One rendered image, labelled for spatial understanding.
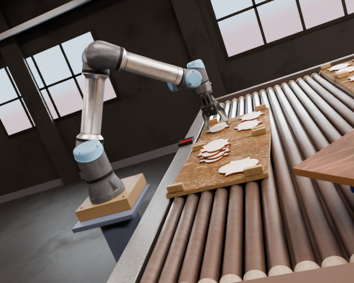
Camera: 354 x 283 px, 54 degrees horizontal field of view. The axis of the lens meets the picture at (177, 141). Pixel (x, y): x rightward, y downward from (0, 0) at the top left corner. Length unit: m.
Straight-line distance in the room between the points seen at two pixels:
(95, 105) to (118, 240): 0.57
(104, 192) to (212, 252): 0.68
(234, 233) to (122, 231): 0.68
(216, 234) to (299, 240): 0.21
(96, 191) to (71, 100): 4.14
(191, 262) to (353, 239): 0.34
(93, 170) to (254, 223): 0.73
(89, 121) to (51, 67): 4.06
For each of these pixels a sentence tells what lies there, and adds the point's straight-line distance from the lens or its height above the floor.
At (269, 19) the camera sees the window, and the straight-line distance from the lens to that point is 4.81.
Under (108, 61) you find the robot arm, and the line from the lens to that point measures 1.41.
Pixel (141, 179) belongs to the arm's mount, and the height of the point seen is 0.91.
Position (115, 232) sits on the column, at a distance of 1.46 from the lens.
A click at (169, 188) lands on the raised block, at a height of 0.95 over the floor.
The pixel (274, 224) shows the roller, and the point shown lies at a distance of 0.86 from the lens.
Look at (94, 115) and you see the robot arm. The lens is 1.52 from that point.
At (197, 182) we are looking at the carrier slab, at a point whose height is 0.94.
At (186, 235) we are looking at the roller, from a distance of 0.96.
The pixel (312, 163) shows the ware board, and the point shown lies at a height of 1.04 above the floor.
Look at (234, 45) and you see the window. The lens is 4.80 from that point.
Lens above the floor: 1.37
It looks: 14 degrees down
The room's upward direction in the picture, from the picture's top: 21 degrees counter-clockwise
